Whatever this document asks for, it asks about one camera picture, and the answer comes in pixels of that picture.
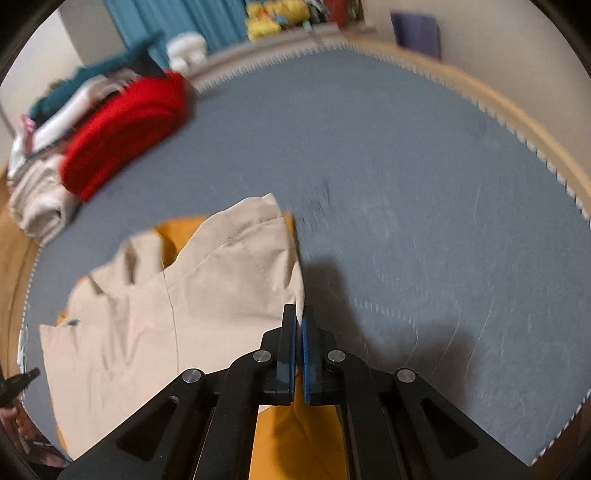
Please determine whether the teal shark plush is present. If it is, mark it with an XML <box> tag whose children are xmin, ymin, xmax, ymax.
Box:
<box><xmin>28</xmin><ymin>31</ymin><xmax>168</xmax><ymax>121</ymax></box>

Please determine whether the blue curtain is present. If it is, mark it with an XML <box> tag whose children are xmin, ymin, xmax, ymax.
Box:
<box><xmin>105</xmin><ymin>0</ymin><xmax>253</xmax><ymax>55</ymax></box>

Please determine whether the red bag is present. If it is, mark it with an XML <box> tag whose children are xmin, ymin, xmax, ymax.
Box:
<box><xmin>325</xmin><ymin>0</ymin><xmax>366</xmax><ymax>28</ymax></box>

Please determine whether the beige and yellow hoodie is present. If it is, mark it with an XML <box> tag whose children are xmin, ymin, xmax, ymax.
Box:
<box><xmin>39</xmin><ymin>193</ymin><xmax>356</xmax><ymax>480</ymax></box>

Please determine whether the yellow plush toy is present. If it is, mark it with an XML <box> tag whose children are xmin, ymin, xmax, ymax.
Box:
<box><xmin>245</xmin><ymin>0</ymin><xmax>311</xmax><ymax>43</ymax></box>

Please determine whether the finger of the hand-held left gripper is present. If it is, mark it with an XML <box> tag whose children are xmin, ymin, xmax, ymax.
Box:
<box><xmin>0</xmin><ymin>368</ymin><xmax>41</xmax><ymax>407</ymax></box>

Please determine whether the red folded blanket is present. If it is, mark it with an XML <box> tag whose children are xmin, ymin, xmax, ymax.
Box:
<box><xmin>61</xmin><ymin>71</ymin><xmax>191</xmax><ymax>205</ymax></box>

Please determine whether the white plush toy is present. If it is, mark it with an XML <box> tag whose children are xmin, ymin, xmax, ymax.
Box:
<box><xmin>165</xmin><ymin>32</ymin><xmax>208</xmax><ymax>77</ymax></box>

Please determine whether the purple box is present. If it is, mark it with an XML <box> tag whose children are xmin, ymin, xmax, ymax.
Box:
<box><xmin>390</xmin><ymin>11</ymin><xmax>443</xmax><ymax>61</ymax></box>

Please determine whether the cream folded quilt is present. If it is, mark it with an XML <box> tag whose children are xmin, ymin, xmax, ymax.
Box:
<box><xmin>8</xmin><ymin>154</ymin><xmax>80</xmax><ymax>247</ymax></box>

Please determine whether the wooden bed frame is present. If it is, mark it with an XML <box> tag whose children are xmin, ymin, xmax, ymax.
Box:
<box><xmin>0</xmin><ymin>28</ymin><xmax>591</xmax><ymax>370</ymax></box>

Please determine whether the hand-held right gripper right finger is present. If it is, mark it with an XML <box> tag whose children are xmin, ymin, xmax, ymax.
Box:
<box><xmin>302</xmin><ymin>305</ymin><xmax>532</xmax><ymax>480</ymax></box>

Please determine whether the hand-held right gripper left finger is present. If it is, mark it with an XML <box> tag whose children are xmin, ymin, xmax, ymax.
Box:
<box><xmin>58</xmin><ymin>305</ymin><xmax>296</xmax><ymax>480</ymax></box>

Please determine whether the person's left hand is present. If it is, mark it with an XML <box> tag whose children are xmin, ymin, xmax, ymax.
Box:
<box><xmin>0</xmin><ymin>408</ymin><xmax>35</xmax><ymax>439</ymax></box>

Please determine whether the pink cloth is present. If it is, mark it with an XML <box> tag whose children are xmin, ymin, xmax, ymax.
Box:
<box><xmin>18</xmin><ymin>115</ymin><xmax>38</xmax><ymax>158</ymax></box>

